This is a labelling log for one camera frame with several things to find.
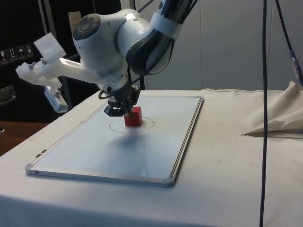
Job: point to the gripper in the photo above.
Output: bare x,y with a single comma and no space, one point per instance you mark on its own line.
119,97

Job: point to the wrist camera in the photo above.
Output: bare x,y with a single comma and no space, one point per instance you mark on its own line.
47,73

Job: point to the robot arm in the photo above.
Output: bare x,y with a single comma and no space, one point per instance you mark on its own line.
99,52

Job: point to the whiteboard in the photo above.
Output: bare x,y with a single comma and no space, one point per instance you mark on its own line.
94,146

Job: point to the black cabinet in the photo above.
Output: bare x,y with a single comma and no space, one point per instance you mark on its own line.
23,23

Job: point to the red cube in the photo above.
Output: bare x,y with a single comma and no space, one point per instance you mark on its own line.
135,118

